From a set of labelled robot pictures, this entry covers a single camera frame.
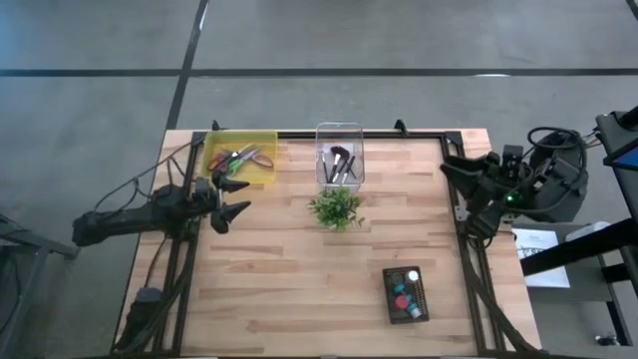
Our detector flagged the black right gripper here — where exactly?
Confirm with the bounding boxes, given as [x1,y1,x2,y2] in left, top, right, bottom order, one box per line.
[440,149,537,238]

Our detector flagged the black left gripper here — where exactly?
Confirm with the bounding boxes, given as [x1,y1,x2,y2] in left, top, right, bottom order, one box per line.
[193,172,252,234]

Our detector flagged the green-handled scissors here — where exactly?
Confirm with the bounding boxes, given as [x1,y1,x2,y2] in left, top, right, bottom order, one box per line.
[226,145,265,177]

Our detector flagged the red-handled scissors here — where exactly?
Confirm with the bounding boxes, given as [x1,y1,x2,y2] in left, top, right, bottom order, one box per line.
[207,144,255,174]

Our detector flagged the purple-handled scissors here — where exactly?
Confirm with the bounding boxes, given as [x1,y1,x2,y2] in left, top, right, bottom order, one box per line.
[243,147,275,170]

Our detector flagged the black fan brush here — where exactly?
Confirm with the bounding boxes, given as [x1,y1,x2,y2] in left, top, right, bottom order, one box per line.
[327,145,351,184]

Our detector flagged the blue striped paint bottle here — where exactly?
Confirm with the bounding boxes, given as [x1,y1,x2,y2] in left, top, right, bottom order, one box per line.
[393,282,423,320]

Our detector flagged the yellow translucent plastic bin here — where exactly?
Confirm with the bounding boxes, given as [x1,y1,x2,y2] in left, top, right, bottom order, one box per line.
[200,129,279,186]

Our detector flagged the white printed paper sheet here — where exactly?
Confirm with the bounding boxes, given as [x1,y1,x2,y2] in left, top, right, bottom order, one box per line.
[511,227,572,289]

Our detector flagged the black operator desk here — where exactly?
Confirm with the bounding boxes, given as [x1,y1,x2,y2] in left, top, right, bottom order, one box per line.
[520,105,638,348]

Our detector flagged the green plant white pot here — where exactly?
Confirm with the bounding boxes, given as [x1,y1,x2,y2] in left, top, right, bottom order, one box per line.
[307,186,366,231]

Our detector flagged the white box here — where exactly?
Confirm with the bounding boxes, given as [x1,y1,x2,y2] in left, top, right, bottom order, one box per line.
[565,221,612,243]

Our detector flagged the clear plastic bin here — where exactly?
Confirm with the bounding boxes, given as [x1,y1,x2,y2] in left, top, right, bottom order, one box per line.
[314,122,366,190]

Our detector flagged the black mesh basket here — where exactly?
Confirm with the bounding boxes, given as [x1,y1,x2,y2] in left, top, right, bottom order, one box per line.
[381,264,431,325]

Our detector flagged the blue display screen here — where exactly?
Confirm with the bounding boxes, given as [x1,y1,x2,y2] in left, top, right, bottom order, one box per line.
[610,147,638,174]

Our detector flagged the black side table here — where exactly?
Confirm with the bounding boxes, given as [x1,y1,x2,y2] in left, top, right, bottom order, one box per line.
[0,217,81,350]

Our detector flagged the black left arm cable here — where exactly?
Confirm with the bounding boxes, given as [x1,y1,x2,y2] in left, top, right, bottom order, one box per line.
[94,142,195,213]

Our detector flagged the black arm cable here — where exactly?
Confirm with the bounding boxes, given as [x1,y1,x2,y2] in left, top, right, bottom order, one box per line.
[94,142,195,213]
[526,127,589,210]

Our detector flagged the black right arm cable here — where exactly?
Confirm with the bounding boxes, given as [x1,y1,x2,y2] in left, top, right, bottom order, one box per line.
[526,127,589,210]

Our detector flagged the black overhead rig frame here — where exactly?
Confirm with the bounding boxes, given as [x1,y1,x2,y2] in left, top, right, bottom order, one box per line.
[211,118,411,139]

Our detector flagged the black aluminium table frame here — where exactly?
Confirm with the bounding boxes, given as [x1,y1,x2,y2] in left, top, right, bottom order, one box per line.
[112,119,537,358]

